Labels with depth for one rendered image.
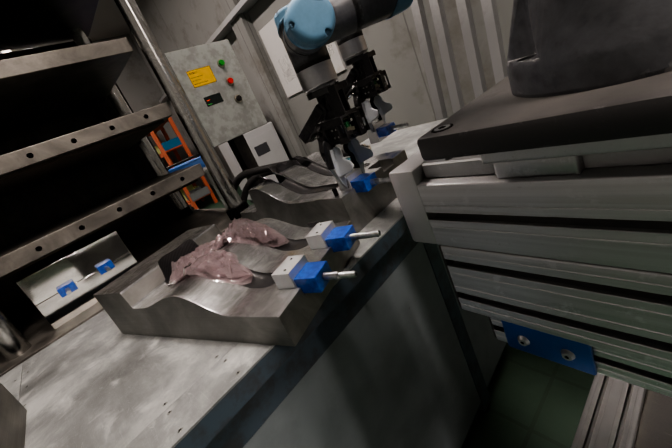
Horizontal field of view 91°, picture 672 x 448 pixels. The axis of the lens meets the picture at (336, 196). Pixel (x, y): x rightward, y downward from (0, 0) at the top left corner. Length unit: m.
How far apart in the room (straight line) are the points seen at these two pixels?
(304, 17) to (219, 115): 1.04
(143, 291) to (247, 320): 0.32
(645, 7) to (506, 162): 0.12
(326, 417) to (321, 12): 0.69
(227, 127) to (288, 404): 1.17
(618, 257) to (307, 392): 0.53
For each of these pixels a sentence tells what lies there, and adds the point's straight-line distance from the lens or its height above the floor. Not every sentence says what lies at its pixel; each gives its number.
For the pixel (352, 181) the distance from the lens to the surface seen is 0.71.
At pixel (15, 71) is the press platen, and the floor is 1.50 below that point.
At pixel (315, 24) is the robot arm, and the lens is 0.55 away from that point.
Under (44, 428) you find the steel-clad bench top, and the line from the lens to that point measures 0.79.
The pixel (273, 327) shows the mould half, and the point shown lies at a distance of 0.50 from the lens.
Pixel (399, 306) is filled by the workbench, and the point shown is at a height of 0.59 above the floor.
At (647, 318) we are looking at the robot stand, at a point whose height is 0.86.
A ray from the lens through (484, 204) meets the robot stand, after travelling 0.32.
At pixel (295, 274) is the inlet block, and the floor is 0.87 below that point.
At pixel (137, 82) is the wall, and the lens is 9.29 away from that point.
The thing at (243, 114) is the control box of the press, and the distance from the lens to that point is 1.59.
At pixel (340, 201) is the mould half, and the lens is 0.69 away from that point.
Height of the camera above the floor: 1.10
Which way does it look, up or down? 17 degrees down
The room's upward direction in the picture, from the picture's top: 24 degrees counter-clockwise
